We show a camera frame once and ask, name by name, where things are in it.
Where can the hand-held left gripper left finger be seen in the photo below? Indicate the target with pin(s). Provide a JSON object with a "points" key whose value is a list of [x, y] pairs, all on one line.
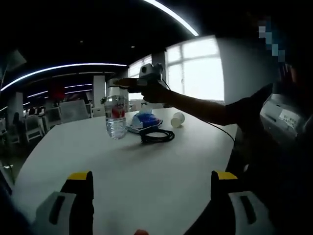
{"points": [[80, 200]]}

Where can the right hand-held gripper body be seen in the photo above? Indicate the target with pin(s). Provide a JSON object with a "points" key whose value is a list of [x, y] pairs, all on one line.
{"points": [[146, 73]]}

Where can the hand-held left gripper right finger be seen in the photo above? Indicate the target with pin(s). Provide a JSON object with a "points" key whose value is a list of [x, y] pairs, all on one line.
{"points": [[220, 195]]}

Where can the clear plastic water bottle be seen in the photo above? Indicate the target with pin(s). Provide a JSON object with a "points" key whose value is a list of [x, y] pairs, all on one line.
{"points": [[116, 122]]}

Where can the blue tissue pack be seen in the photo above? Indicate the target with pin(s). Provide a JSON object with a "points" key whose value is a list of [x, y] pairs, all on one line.
{"points": [[146, 121]]}

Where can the white paper cup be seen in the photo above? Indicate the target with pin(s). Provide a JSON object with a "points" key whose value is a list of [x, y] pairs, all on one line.
{"points": [[177, 121]]}

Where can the person's right hand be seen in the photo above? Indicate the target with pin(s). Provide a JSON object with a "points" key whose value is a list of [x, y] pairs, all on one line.
{"points": [[156, 94]]}

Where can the person's left hand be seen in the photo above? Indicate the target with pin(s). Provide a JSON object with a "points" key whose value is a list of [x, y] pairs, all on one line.
{"points": [[141, 232]]}

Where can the bright window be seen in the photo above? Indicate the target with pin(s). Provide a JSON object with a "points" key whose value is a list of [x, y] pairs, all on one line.
{"points": [[140, 73], [195, 73]]}

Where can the person's dark clothed torso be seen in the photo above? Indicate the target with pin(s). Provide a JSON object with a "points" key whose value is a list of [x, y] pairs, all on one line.
{"points": [[281, 183]]}

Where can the white mesh chair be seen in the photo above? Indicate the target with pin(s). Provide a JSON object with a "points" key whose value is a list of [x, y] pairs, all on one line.
{"points": [[73, 111]]}

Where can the curved ceiling light strip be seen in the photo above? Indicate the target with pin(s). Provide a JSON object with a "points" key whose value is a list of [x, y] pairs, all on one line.
{"points": [[176, 17]]}

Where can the long curved ceiling light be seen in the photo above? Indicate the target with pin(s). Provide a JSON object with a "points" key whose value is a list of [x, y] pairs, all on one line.
{"points": [[61, 67]]}

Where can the white table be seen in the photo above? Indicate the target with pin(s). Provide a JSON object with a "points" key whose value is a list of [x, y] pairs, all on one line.
{"points": [[146, 171]]}

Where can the white office chair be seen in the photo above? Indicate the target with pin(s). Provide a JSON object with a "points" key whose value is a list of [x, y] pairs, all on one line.
{"points": [[34, 127]]}

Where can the white chest-worn device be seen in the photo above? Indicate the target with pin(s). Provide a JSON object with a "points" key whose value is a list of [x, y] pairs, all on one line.
{"points": [[281, 115]]}

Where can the white ceiling panel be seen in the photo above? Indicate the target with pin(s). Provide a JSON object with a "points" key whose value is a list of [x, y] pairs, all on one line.
{"points": [[17, 58]]}

